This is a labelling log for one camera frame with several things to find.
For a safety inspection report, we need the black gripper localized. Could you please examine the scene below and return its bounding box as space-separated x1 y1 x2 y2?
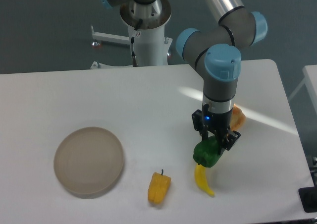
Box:
191 104 241 151

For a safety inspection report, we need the green bell pepper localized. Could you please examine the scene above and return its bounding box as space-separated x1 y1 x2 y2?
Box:
193 136 223 168

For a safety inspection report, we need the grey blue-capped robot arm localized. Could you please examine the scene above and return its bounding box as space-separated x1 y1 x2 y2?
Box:
100 0 267 151

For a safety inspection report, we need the yellow bell pepper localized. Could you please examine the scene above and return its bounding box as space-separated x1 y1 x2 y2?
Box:
148 169 171 205

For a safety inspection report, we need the orange bread roll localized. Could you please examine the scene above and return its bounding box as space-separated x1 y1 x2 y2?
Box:
229 105 246 131

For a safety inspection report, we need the yellow banana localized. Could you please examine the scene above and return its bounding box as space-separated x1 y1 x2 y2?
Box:
194 164 215 197

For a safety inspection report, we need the black device at right edge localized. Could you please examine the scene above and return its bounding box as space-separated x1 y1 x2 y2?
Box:
298 186 317 213

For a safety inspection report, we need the beige round plate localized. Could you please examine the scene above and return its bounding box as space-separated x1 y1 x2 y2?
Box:
53 127 124 199

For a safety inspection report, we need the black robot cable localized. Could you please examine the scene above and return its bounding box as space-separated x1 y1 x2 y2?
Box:
130 18 144 67

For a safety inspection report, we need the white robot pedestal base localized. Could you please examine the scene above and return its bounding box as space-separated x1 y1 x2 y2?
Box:
91 0 172 67

